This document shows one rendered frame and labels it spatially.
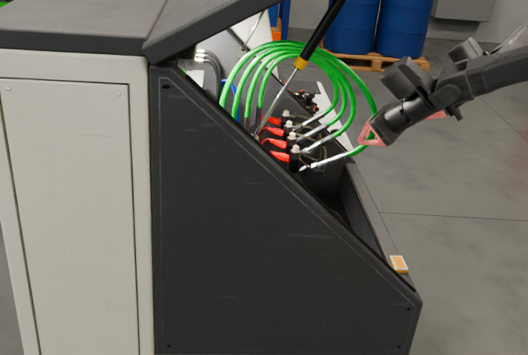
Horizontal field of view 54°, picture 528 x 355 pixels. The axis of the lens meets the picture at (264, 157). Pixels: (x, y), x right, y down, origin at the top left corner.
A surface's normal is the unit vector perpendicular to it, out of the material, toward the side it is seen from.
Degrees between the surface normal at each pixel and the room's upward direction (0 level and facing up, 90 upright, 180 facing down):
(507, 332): 0
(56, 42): 90
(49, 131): 90
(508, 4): 90
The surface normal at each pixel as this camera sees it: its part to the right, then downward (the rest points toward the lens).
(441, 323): 0.07, -0.89
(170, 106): 0.07, 0.45
